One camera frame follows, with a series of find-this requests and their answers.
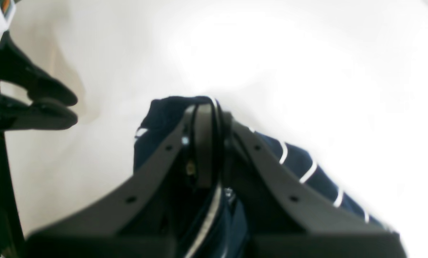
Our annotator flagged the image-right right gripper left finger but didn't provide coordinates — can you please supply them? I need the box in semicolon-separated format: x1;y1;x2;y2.
26;103;214;258

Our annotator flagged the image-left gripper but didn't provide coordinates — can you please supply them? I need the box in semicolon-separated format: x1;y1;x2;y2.
0;0;78;131

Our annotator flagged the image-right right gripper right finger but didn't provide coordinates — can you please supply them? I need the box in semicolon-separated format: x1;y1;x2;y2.
223;112;406;258

